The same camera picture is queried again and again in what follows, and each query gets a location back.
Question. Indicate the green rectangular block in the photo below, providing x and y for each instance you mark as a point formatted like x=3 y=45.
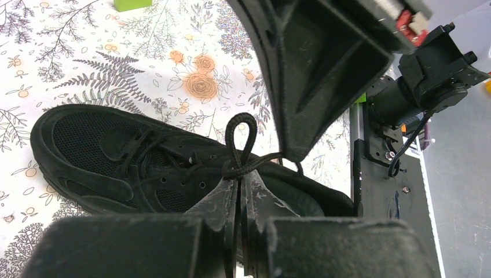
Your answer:
x=127 y=5

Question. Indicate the small green cube on base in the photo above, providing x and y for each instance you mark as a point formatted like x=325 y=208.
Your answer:
x=362 y=99

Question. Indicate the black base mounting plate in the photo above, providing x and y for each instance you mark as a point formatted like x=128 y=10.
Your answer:
x=405 y=197

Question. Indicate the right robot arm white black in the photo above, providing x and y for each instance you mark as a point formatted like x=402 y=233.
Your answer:
x=433 y=77

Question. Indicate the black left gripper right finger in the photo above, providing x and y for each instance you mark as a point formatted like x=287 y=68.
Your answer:
x=276 y=242

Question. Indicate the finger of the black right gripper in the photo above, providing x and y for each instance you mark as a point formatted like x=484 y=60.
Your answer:
x=318 y=57

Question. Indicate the floral patterned table mat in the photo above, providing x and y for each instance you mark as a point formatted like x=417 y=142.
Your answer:
x=187 y=64

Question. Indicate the black sneaker shoe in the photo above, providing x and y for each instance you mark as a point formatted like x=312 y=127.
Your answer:
x=126 y=161

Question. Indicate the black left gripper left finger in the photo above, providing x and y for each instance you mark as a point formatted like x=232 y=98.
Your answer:
x=198 y=243

